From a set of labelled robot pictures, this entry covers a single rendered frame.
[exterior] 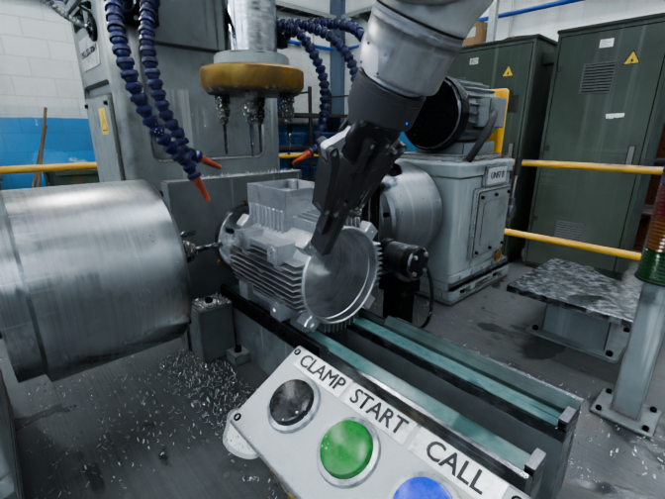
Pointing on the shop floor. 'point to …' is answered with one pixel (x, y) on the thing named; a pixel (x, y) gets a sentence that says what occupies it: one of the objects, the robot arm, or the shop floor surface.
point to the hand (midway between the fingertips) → (328, 230)
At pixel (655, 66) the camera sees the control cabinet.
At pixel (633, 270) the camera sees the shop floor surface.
